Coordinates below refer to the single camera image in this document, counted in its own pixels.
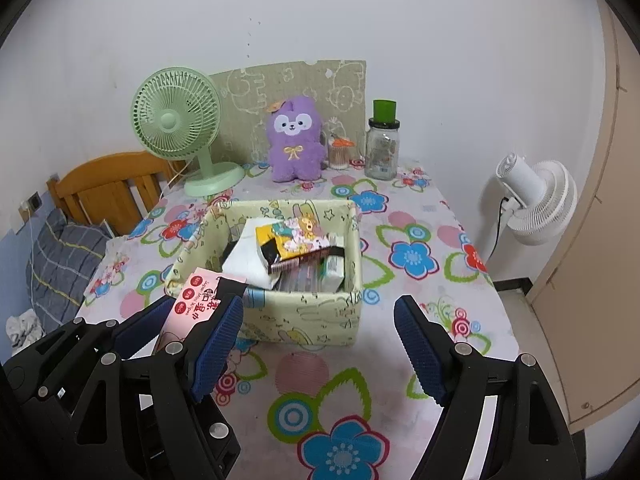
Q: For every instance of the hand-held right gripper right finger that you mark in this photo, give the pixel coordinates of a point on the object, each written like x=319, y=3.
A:
x=415, y=350

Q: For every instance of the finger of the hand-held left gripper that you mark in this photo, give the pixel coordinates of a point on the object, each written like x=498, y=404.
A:
x=145, y=322
x=230, y=289

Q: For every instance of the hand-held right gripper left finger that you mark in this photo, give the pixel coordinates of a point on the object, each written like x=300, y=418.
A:
x=220, y=345

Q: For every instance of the white tissue pack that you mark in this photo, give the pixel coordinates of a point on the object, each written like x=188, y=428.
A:
x=247, y=260

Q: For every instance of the pink wet wipe packet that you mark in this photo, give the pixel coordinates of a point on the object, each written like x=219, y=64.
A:
x=195, y=305

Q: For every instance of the yellow printed storage box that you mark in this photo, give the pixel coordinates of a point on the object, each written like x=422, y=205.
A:
x=300, y=317

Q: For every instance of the cartoon printed tissue pack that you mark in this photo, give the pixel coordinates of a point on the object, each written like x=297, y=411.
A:
x=295, y=232

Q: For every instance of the green orange carton box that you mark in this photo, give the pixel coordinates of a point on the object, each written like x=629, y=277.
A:
x=334, y=272

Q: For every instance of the white quilt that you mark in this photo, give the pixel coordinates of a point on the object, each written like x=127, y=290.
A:
x=117, y=250

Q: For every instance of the white crumpled cloth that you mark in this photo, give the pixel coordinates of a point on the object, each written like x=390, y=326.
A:
x=22, y=327

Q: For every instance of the grey plaid pillow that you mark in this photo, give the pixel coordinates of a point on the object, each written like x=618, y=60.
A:
x=60, y=265

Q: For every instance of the wooden chair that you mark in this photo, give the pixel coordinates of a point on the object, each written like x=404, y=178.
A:
x=100, y=185

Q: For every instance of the purple plush toy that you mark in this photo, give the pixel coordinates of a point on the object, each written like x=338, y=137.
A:
x=295, y=155

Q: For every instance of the cotton swab container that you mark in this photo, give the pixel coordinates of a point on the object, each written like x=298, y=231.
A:
x=340, y=161

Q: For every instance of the green desk fan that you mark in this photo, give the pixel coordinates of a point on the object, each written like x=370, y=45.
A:
x=170, y=120

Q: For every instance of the orange scissors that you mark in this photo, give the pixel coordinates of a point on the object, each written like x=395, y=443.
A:
x=342, y=143

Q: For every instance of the glass jar with green lid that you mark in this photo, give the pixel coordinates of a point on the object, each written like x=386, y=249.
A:
x=381, y=155

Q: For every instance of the white floor fan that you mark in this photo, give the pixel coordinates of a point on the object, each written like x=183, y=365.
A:
x=545, y=200

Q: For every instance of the green printed board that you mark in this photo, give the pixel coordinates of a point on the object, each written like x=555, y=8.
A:
x=250, y=90

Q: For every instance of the beige door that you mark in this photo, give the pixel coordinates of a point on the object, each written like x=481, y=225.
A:
x=600, y=260

